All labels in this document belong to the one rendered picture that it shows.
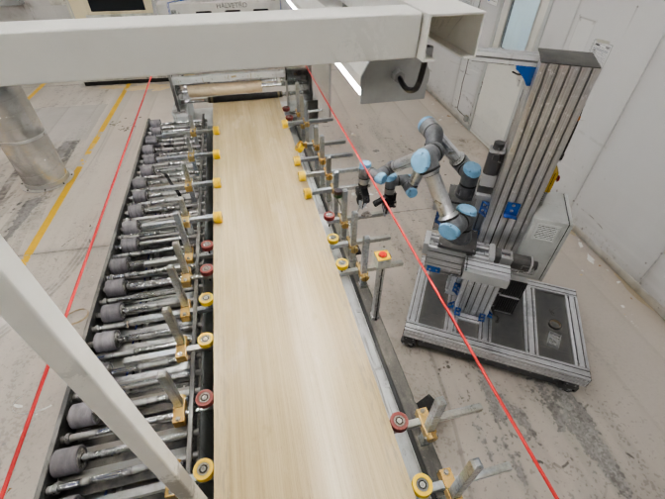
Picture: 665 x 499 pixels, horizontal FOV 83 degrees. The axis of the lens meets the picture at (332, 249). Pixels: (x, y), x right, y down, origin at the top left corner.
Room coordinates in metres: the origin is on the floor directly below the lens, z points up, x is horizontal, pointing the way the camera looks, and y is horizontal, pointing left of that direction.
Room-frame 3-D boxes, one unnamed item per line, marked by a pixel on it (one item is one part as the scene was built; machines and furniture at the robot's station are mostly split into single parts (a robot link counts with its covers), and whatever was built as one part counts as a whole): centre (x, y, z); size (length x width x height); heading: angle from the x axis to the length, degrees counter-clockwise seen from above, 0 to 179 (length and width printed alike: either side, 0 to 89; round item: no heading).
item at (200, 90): (4.30, 1.00, 1.05); 1.43 x 0.12 x 0.12; 104
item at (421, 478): (0.45, -0.35, 0.85); 0.08 x 0.08 x 0.11
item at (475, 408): (0.74, -0.49, 0.83); 0.44 x 0.03 x 0.04; 104
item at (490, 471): (0.49, -0.55, 0.80); 0.44 x 0.03 x 0.04; 104
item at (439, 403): (0.68, -0.43, 0.88); 0.04 x 0.04 x 0.48; 14
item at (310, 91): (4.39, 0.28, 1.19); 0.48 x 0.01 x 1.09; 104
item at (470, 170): (2.23, -0.94, 1.21); 0.13 x 0.12 x 0.14; 10
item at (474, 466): (0.44, -0.49, 0.93); 0.04 x 0.04 x 0.48; 14
